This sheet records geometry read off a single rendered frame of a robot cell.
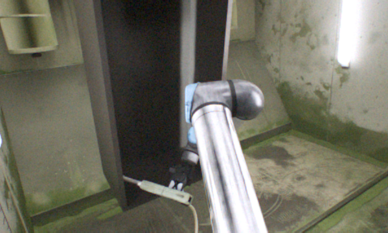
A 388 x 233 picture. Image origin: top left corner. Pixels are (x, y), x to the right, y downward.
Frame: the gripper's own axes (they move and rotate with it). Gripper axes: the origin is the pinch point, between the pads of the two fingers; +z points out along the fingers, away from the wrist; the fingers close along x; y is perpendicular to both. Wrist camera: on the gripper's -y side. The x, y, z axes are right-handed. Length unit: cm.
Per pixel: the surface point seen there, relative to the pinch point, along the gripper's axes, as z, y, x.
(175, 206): -1, 65, 37
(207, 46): -76, -26, -3
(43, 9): -83, -61, 117
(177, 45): -77, -27, 17
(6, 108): -17, -30, 151
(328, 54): -180, 98, -39
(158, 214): 10, 56, 42
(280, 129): -126, 161, 5
